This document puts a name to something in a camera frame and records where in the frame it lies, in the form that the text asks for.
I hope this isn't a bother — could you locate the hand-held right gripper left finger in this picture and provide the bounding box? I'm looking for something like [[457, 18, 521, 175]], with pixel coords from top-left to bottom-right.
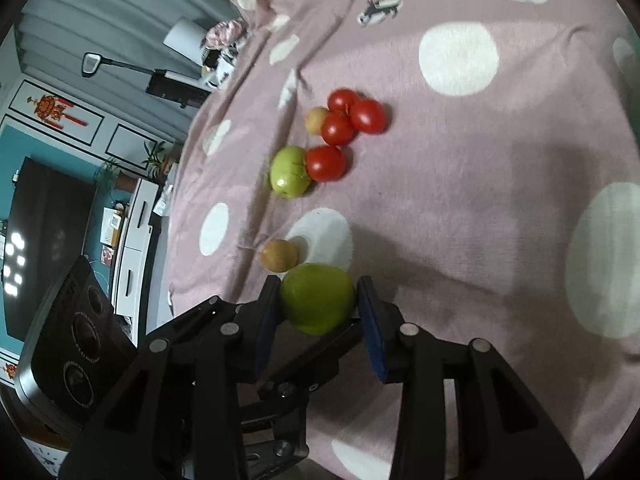
[[59, 275, 283, 480]]

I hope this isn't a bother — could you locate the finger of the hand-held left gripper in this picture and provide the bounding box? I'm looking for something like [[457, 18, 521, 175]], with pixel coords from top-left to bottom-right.
[[145, 296, 256, 346]]

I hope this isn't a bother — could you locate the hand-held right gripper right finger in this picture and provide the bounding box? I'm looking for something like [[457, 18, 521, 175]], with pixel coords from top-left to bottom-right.
[[356, 276, 586, 480]]

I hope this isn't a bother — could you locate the round green apple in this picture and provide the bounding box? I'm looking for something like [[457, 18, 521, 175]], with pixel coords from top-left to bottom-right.
[[279, 262, 357, 337]]

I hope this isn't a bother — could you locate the small tan potato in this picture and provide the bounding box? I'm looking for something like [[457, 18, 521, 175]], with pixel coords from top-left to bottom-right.
[[258, 239, 298, 273], [305, 106, 331, 136]]

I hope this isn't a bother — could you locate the light green apple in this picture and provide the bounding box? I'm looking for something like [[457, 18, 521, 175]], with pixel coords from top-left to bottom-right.
[[270, 145, 313, 198]]

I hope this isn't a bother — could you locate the red tomato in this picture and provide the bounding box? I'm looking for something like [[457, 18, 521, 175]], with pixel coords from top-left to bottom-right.
[[349, 98, 390, 135], [305, 145, 348, 183], [320, 112, 357, 147], [327, 88, 362, 113]]

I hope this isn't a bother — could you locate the white cabinet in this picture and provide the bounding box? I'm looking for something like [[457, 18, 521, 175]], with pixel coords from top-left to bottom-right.
[[112, 180, 161, 318]]

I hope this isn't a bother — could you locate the black television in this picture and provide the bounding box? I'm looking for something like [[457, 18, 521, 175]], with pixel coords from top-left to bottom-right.
[[2, 156, 96, 341]]

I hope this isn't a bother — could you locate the yellow white box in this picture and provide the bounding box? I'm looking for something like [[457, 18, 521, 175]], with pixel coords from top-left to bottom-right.
[[100, 205, 126, 248]]

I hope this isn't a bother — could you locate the pink polka-dot blanket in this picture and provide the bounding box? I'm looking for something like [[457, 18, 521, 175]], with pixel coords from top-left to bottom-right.
[[165, 0, 640, 480]]

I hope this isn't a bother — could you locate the potted plant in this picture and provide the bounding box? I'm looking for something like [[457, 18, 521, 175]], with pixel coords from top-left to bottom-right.
[[142, 141, 173, 181]]

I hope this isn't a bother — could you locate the black desk lamp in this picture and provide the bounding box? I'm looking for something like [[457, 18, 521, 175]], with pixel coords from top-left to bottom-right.
[[81, 52, 211, 108]]

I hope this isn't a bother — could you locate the pink cloth bundle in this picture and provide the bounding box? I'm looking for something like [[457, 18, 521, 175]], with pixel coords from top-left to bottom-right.
[[206, 18, 250, 48]]

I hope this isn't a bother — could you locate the grey curtain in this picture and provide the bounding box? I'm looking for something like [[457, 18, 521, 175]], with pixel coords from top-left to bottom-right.
[[15, 0, 241, 126]]

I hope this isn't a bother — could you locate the red wall ornament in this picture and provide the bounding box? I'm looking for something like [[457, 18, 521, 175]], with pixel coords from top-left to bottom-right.
[[27, 92, 88, 133]]

